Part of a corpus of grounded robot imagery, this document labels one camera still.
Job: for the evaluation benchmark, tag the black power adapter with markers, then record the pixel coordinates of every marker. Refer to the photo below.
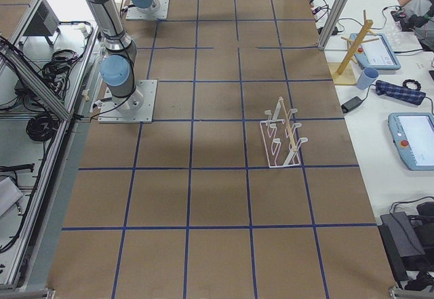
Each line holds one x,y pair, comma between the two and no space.
351,104

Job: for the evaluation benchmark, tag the grey control box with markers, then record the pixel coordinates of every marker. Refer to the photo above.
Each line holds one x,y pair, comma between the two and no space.
44,24

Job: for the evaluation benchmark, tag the wooden mug tree stand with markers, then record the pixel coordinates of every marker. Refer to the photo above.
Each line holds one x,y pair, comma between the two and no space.
340,74

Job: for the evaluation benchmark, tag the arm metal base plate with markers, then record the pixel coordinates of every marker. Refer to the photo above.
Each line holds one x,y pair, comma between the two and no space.
138,108
161,14

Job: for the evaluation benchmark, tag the lower blue teach pendant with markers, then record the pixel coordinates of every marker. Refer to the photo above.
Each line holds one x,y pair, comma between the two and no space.
413,137

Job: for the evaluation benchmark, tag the person in grey shirt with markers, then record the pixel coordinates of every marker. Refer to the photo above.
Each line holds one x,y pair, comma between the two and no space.
420,17

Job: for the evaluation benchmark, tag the black equipment case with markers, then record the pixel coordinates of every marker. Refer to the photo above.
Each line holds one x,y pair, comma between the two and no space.
407,235

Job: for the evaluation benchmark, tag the blue plaid folded cloth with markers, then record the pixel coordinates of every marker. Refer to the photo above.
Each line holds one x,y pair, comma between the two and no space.
409,92

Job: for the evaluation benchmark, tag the upper blue teach pendant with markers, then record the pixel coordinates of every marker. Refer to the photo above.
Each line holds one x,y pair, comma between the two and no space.
376,52

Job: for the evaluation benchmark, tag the blue cup on side table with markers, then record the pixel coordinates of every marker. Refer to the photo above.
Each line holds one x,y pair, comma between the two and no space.
367,77

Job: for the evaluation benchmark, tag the white wire cup rack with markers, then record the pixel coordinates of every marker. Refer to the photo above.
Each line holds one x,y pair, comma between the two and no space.
279,136

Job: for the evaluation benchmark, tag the blue teach pendant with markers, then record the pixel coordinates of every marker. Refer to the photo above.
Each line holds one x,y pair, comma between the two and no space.
413,137
376,52

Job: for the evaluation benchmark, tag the aluminium frame post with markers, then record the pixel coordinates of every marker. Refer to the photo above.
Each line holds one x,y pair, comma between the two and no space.
330,23

